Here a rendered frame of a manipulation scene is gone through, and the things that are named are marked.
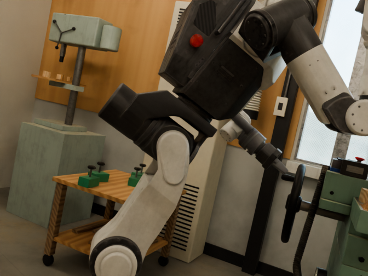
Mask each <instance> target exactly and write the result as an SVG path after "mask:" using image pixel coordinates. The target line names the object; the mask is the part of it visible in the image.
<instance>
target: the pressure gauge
mask: <svg viewBox="0 0 368 276"><path fill-rule="evenodd" d="M314 275H315V276H327V270H326V269H322V268H319V267H316V272H315V274H314Z"/></svg>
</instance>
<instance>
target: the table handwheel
mask: <svg viewBox="0 0 368 276"><path fill-rule="evenodd" d="M305 172H306V166H305V165H304V164H300V165H299V166H298V168H297V171H296V175H295V178H294V182H293V185H292V189H291V193H290V194H289V195H288V197H287V200H286V205H285V208H286V214H285V219H284V224H283V229H282V233H281V241H282V242H283V243H287V242H288V241H289V239H290V235H291V231H292V227H293V224H294V219H295V215H296V213H298V212H299V211H300V210H302V211H305V212H309V208H310V206H311V203H310V202H307V201H304V200H302V197H301V196H300V194H301V189H302V185H303V180H304V176H305ZM316 215H320V216H323V217H328V218H330V219H334V220H338V221H342V222H344V219H345V216H346V215H344V214H340V213H337V212H333V211H330V210H325V209H322V208H319V205H318V208H317V210H316Z"/></svg>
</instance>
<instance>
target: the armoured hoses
mask: <svg viewBox="0 0 368 276"><path fill-rule="evenodd" d="M327 170H330V166H328V165H324V164H323V166H322V169H321V173H320V176H319V180H318V183H317V187H316V189H315V192H314V196H313V199H312V203H311V205H310V208H309V212H308V214H307V217H306V218H307V219H306V222H305V224H304V228H303V231H302V233H301V237H300V240H299V243H298V247H297V250H296V252H295V253H296V254H295V256H294V257H295V258H294V262H293V267H292V269H293V275H294V276H302V273H301V260H302V259H301V258H302V256H303V253H304V249H305V247H306V243H307V240H308V236H309V234H310V230H311V227H312V223H313V221H314V218H315V214H316V210H317V208H318V205H319V199H320V196H321V191H322V187H323V183H324V179H325V174H326V171H327Z"/></svg>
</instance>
